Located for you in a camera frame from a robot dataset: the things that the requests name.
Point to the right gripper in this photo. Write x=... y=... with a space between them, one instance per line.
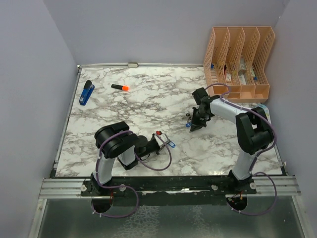
x=202 y=124

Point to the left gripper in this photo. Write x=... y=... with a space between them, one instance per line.
x=158 y=149

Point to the keyring with key bunch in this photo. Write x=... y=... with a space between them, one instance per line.
x=189 y=120

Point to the blue tag key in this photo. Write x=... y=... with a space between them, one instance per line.
x=171 y=144

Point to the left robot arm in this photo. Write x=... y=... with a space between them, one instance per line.
x=116 y=141

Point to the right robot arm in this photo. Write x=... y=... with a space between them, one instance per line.
x=254 y=132

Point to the black mounting plate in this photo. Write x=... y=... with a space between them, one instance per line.
x=167 y=191

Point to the orange black highlighter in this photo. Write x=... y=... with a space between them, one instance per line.
x=120 y=87

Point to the blue packaged item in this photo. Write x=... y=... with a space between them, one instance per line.
x=266 y=111

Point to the peach desk file organizer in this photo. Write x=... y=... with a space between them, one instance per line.
x=235 y=60

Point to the white edge clip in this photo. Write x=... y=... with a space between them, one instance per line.
x=132 y=64

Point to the blue stapler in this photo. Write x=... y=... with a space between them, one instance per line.
x=86 y=93

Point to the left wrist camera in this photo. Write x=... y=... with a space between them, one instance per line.
x=161 y=138

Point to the aluminium rail base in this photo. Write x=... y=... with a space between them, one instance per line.
x=71 y=188

